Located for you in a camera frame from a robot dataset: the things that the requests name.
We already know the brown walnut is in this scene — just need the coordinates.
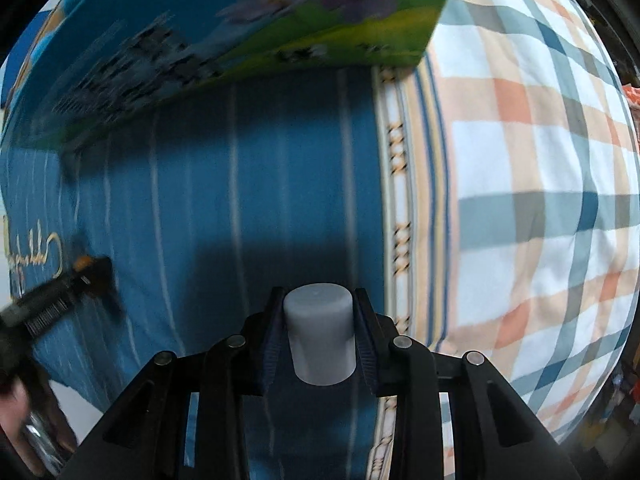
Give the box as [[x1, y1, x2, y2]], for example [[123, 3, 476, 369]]
[[73, 255, 94, 272]]

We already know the plaid checkered bedsheet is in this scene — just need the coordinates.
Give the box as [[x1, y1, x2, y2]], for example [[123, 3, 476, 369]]
[[369, 0, 640, 478]]

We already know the blue striped bedsheet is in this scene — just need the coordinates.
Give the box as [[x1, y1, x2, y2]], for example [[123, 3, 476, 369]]
[[0, 66, 417, 480]]

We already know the open cardboard milk box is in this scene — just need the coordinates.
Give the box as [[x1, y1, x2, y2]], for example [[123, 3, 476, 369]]
[[1, 0, 446, 150]]

